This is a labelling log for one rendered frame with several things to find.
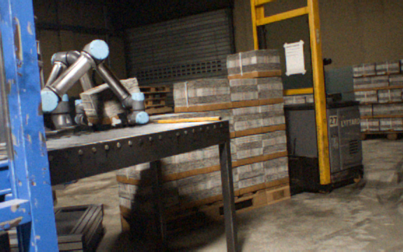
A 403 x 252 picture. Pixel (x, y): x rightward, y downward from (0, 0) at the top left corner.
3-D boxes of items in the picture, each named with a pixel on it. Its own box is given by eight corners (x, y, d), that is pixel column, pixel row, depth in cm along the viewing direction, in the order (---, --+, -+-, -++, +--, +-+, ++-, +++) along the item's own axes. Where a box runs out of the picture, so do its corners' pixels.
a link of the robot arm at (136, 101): (126, 94, 277) (128, 111, 277) (133, 92, 267) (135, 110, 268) (138, 93, 281) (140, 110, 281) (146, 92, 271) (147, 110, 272)
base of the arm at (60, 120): (48, 128, 297) (46, 113, 297) (54, 127, 312) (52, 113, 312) (71, 126, 298) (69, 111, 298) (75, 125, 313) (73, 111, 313)
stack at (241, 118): (120, 230, 333) (109, 120, 328) (236, 199, 403) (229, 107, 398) (146, 241, 302) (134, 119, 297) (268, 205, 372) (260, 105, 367)
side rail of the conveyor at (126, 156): (222, 141, 249) (221, 120, 249) (231, 141, 246) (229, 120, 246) (5, 194, 138) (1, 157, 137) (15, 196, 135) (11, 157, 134)
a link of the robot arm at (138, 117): (149, 110, 271) (150, 124, 271) (140, 110, 280) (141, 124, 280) (137, 110, 266) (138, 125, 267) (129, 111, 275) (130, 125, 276)
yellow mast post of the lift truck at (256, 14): (264, 177, 449) (250, 0, 438) (270, 175, 454) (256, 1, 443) (270, 178, 441) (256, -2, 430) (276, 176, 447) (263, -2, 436)
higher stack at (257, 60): (236, 199, 402) (224, 55, 394) (260, 192, 420) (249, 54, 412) (266, 205, 372) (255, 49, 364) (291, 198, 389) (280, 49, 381)
